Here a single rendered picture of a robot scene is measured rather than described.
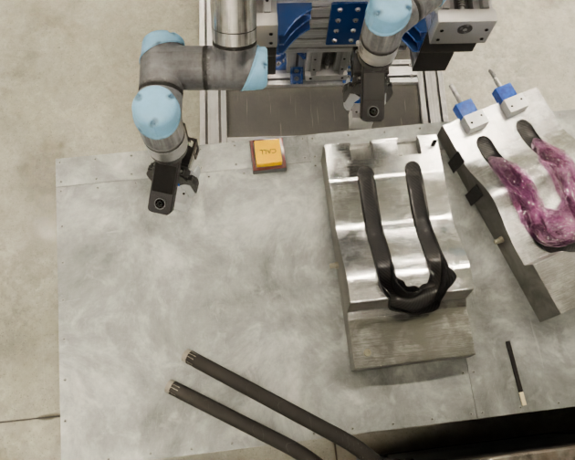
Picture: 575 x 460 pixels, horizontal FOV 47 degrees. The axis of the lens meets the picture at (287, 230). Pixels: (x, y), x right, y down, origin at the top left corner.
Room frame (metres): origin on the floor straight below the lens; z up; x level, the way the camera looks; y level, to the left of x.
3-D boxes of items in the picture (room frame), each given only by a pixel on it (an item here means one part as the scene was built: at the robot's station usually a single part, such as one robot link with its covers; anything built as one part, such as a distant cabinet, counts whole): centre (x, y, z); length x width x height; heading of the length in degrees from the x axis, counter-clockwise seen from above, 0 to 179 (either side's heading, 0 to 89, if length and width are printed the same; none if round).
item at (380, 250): (0.44, -0.25, 0.92); 0.35 x 0.16 x 0.09; 13
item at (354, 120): (0.74, -0.13, 0.93); 0.13 x 0.05 x 0.05; 8
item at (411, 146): (0.65, -0.25, 0.87); 0.05 x 0.05 x 0.04; 13
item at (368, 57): (0.72, -0.13, 1.17); 0.08 x 0.08 x 0.05
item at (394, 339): (0.42, -0.24, 0.87); 0.50 x 0.26 x 0.14; 13
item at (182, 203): (0.50, 0.23, 0.93); 0.13 x 0.05 x 0.05; 171
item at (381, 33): (0.72, -0.14, 1.25); 0.09 x 0.08 x 0.11; 137
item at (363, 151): (0.63, -0.15, 0.87); 0.05 x 0.05 x 0.04; 13
